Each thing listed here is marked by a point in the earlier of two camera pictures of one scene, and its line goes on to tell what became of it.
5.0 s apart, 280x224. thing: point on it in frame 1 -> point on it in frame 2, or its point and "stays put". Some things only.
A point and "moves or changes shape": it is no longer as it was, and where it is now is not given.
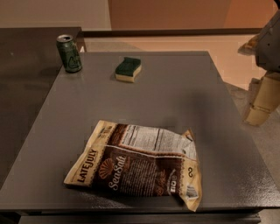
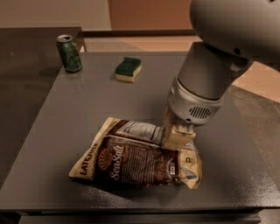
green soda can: x=71 y=57 stays put
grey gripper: x=269 y=46 -> x=190 y=108
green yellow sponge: x=128 y=69 stays put
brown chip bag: x=140 y=159 moves or changes shape
